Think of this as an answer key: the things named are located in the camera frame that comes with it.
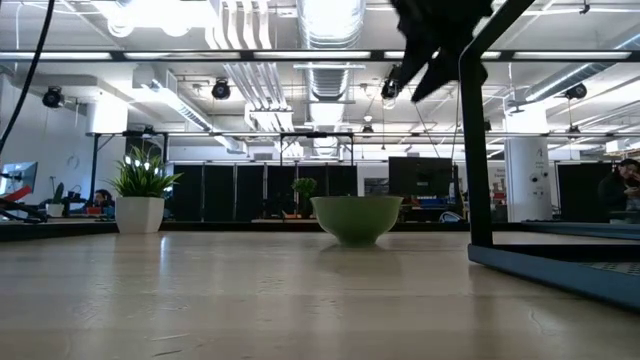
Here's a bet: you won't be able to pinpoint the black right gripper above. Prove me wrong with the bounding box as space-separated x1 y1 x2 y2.
389 0 494 104

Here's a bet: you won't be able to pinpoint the black monitor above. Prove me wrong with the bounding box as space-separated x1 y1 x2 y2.
387 156 460 199

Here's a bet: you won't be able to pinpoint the blue storage bins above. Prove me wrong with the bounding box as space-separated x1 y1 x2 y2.
416 195 457 209

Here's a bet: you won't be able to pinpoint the white round pillar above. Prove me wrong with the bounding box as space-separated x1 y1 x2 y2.
503 136 554 224

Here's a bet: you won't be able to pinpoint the black ceiling spotlight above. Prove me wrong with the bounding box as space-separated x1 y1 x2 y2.
41 85 66 110
563 82 588 101
210 77 233 102

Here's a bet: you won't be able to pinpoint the olive green bowl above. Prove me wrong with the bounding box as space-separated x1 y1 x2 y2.
309 195 404 248

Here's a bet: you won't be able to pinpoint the small green plant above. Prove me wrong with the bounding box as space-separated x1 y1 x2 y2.
291 176 319 220

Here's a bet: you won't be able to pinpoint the black partition panel row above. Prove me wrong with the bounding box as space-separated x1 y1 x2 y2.
169 163 359 222

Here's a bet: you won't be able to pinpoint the person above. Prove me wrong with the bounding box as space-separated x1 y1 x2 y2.
597 158 640 225
89 188 117 217

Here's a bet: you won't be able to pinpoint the green plant white pot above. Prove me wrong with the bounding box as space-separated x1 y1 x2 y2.
107 143 184 235

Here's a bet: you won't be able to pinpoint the small plant white pot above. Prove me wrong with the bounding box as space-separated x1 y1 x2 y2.
45 181 67 218

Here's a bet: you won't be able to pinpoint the computer monitor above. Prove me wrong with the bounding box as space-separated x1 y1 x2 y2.
0 160 40 201

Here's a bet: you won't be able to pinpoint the red object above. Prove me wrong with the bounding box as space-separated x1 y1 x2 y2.
3 185 34 203

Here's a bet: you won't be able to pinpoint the black metal stand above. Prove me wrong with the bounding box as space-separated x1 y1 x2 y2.
0 197 49 225

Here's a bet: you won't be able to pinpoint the black overhead camera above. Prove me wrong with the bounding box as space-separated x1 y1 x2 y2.
379 64 404 100

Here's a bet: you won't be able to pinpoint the black metal frame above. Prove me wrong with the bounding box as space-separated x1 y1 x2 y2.
458 0 640 312

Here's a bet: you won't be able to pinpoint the silver ventilation duct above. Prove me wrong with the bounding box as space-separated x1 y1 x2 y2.
294 0 367 101

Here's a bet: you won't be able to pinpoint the thin black frame crossbar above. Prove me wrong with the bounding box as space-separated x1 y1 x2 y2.
87 130 640 140

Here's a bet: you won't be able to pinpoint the black hanging cable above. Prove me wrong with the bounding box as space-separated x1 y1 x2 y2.
0 0 57 154

